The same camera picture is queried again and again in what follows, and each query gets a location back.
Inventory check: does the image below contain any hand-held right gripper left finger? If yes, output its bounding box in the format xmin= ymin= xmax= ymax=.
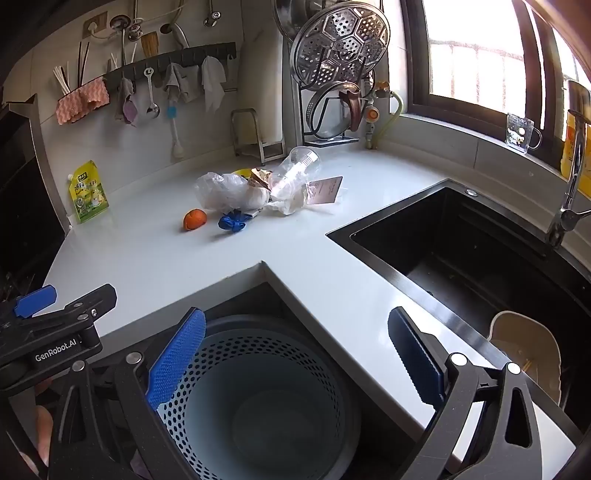
xmin=48 ymin=308 xmax=207 ymax=480

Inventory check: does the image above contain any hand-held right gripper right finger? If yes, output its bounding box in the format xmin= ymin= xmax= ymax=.
xmin=388 ymin=307 xmax=543 ymax=480

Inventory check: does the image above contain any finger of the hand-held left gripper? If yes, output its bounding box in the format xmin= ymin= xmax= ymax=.
xmin=32 ymin=283 xmax=117 ymax=329
xmin=0 ymin=285 xmax=57 ymax=330

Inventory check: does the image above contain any grey perforated waste bin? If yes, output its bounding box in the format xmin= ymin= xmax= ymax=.
xmin=154 ymin=315 xmax=363 ymax=480

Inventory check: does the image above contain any blue strap white clip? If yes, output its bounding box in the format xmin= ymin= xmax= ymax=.
xmin=218 ymin=209 xmax=259 ymax=234

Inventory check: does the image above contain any white tissue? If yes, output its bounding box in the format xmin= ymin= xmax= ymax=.
xmin=270 ymin=185 xmax=310 ymax=216

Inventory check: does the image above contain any person's left hand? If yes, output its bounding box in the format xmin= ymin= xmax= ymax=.
xmin=21 ymin=378 xmax=55 ymax=468

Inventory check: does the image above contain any green yellow spout pouch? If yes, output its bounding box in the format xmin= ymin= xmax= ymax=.
xmin=68 ymin=160 xmax=110 ymax=224

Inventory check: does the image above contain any black stove steel edge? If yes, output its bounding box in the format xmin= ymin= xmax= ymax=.
xmin=0 ymin=95 xmax=70 ymax=301

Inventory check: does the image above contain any black kitchen sink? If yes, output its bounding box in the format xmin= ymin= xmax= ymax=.
xmin=325 ymin=179 xmax=587 ymax=407

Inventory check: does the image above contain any beige plastic object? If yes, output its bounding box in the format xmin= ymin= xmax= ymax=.
xmin=488 ymin=311 xmax=563 ymax=402

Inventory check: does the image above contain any clear plastic bag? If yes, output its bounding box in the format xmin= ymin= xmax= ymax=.
xmin=195 ymin=172 xmax=271 ymax=212

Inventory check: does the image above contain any pink paper receipt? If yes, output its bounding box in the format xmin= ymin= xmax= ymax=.
xmin=307 ymin=175 xmax=345 ymax=206

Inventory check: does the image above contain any purple-grey hanging cloth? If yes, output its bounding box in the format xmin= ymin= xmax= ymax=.
xmin=113 ymin=78 xmax=139 ymax=127

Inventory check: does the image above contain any steel spoon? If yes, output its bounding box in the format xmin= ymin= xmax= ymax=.
xmin=143 ymin=68 xmax=161 ymax=118

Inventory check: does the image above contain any white brush blue band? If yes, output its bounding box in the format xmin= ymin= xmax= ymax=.
xmin=166 ymin=88 xmax=185 ymax=160

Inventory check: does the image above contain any pink sponge cloth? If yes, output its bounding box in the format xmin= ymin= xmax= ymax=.
xmin=55 ymin=78 xmax=110 ymax=125

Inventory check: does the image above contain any bunch of chopsticks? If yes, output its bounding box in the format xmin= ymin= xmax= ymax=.
xmin=52 ymin=41 xmax=90 ymax=93

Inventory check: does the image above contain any clear plastic cup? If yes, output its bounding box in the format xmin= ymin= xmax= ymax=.
xmin=270 ymin=146 xmax=321 ymax=197

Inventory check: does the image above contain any steel faucet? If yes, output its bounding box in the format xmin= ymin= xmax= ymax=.
xmin=545 ymin=108 xmax=591 ymax=250

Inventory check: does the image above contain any grey hanging cloth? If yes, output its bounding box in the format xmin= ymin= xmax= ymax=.
xmin=161 ymin=62 xmax=201 ymax=103

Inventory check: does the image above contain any white hanging cloth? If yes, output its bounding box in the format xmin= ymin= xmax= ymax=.
xmin=201 ymin=55 xmax=227 ymax=112

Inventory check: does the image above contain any clear glass mug cartoon print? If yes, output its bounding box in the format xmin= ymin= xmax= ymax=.
xmin=505 ymin=113 xmax=542 ymax=154

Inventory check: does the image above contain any gas valve orange knob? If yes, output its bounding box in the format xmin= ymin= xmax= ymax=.
xmin=362 ymin=80 xmax=389 ymax=149

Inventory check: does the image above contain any pot lid brown knob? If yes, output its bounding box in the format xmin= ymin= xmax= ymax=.
xmin=307 ymin=83 xmax=366 ymax=139

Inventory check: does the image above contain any yellow detergent bottle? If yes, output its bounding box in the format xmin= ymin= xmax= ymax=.
xmin=560 ymin=79 xmax=591 ymax=182

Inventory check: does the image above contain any white cutting board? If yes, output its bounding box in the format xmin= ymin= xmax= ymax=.
xmin=235 ymin=41 xmax=284 ymax=153

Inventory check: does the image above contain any steel spatula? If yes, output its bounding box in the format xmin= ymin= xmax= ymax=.
xmin=168 ymin=23 xmax=190 ymax=49

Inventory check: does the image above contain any steel ladle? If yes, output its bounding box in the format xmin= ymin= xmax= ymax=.
xmin=109 ymin=15 xmax=132 ymax=65

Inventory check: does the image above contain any dark framed window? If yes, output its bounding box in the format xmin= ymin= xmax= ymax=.
xmin=402 ymin=0 xmax=591 ymax=153

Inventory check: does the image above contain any perforated steel steamer plate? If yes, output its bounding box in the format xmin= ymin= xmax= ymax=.
xmin=291 ymin=6 xmax=391 ymax=90

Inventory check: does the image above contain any glass pot lid steel rim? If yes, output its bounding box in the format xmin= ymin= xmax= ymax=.
xmin=272 ymin=0 xmax=324 ymax=43

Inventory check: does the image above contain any black wire lid rack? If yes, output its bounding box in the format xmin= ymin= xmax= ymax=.
xmin=299 ymin=78 xmax=377 ymax=145

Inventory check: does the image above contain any yellow-green gas hose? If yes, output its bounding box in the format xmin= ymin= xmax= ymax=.
xmin=379 ymin=90 xmax=406 ymax=148

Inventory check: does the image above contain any dark grey hook rail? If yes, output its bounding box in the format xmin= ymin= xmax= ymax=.
xmin=104 ymin=42 xmax=237 ymax=88

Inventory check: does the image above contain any wall socket with plug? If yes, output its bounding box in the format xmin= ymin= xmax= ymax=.
xmin=83 ymin=14 xmax=110 ymax=38

